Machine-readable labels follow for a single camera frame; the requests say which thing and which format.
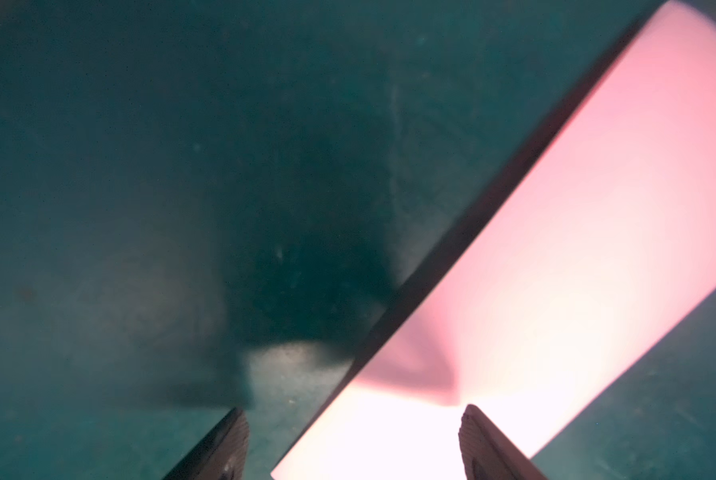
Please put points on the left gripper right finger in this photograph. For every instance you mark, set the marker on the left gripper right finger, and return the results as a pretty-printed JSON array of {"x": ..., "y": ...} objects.
[{"x": 488, "y": 454}]

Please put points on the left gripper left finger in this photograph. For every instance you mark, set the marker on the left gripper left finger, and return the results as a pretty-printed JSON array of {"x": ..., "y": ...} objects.
[{"x": 220, "y": 455}]

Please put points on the pink square paper sheet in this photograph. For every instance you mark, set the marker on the pink square paper sheet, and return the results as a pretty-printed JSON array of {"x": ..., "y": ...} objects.
[{"x": 604, "y": 246}]

